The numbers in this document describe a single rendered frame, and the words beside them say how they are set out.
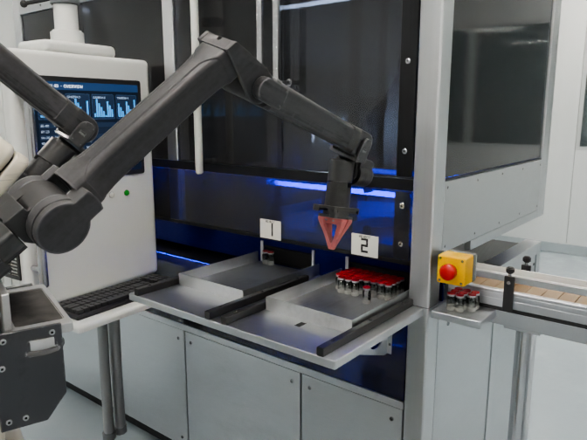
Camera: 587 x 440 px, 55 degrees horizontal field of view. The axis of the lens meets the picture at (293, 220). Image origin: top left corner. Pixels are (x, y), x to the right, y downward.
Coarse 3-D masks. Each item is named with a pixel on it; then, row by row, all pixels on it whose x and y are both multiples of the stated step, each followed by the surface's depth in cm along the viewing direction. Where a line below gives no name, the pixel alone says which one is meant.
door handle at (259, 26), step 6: (258, 0) 156; (258, 6) 156; (258, 12) 157; (258, 18) 157; (258, 24) 157; (258, 30) 157; (258, 36) 158; (258, 42) 158; (258, 48) 158; (258, 54) 159
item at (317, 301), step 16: (288, 288) 150; (304, 288) 155; (320, 288) 160; (272, 304) 142; (288, 304) 138; (304, 304) 147; (320, 304) 147; (336, 304) 147; (352, 304) 147; (384, 304) 138; (304, 320) 136; (320, 320) 133; (336, 320) 130; (352, 320) 127
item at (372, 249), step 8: (352, 240) 155; (360, 240) 153; (368, 240) 152; (376, 240) 150; (352, 248) 155; (360, 248) 154; (368, 248) 152; (376, 248) 150; (368, 256) 153; (376, 256) 151
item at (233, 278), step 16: (240, 256) 183; (256, 256) 189; (192, 272) 168; (208, 272) 173; (224, 272) 176; (240, 272) 176; (256, 272) 176; (272, 272) 176; (288, 272) 176; (304, 272) 168; (192, 288) 161; (208, 288) 157; (224, 288) 152; (240, 288) 160; (256, 288) 152
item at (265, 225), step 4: (260, 220) 176; (264, 220) 175; (268, 220) 174; (272, 220) 173; (260, 224) 176; (264, 224) 175; (268, 224) 174; (276, 224) 172; (280, 224) 171; (260, 228) 176; (264, 228) 175; (268, 228) 174; (276, 228) 172; (280, 228) 171; (260, 232) 176; (264, 232) 175; (268, 232) 174; (276, 232) 172; (280, 232) 171; (260, 236) 177; (264, 236) 176; (268, 236) 175; (272, 236) 174; (276, 236) 172; (280, 236) 171; (280, 240) 172
